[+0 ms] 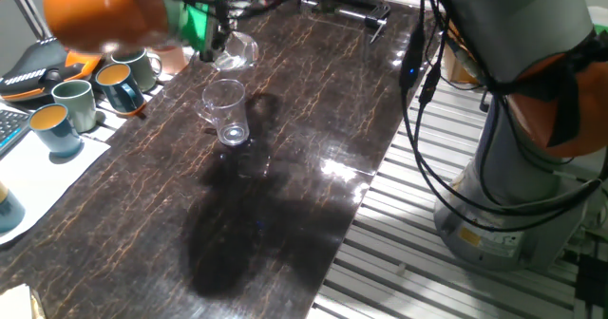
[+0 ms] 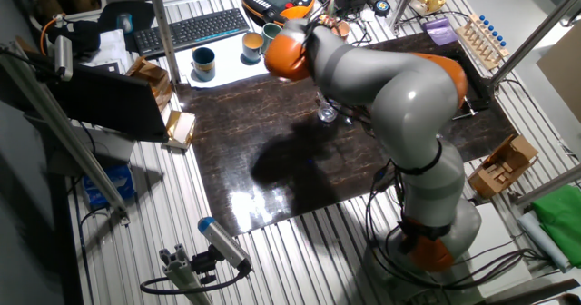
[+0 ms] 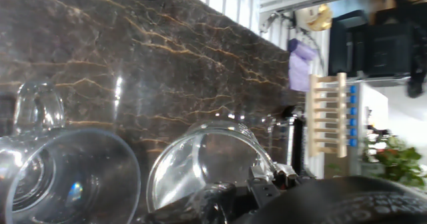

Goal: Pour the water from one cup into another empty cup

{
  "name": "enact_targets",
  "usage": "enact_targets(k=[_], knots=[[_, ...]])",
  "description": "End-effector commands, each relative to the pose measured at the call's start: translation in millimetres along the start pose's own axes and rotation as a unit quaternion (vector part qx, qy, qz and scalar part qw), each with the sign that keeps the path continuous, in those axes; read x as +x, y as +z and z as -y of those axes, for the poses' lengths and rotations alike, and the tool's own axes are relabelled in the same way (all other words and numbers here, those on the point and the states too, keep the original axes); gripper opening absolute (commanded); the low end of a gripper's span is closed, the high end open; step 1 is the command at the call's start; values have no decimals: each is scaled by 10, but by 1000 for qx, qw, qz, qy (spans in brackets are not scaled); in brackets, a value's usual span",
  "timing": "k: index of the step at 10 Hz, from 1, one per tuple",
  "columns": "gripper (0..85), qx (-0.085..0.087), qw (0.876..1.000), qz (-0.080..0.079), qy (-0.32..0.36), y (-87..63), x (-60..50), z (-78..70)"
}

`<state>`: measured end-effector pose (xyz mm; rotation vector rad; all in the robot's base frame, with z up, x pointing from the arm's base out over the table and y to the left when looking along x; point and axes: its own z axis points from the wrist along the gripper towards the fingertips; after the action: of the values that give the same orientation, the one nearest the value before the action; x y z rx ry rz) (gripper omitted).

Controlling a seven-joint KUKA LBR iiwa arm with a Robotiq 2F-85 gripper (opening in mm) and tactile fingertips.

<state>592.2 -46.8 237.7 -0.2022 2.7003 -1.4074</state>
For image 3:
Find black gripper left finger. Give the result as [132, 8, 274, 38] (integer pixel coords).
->
[138, 183, 238, 224]

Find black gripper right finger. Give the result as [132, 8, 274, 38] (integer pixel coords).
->
[247, 163, 299, 203]

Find clear glass beaker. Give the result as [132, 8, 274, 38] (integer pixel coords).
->
[145, 119, 278, 218]

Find wooden test tube rack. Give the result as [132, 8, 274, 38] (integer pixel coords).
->
[306, 72, 360, 159]

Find green leafy plant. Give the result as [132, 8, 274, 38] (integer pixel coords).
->
[362, 135, 427, 190]

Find dark marble pattern mat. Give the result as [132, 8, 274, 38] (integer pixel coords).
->
[0, 0, 306, 224]

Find gold foil object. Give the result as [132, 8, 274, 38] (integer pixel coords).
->
[305, 3, 334, 32]

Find black machine housing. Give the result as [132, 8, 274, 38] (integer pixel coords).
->
[328, 9, 427, 99]

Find clear glass mug with handle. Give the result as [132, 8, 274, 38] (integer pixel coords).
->
[0, 80, 141, 224]

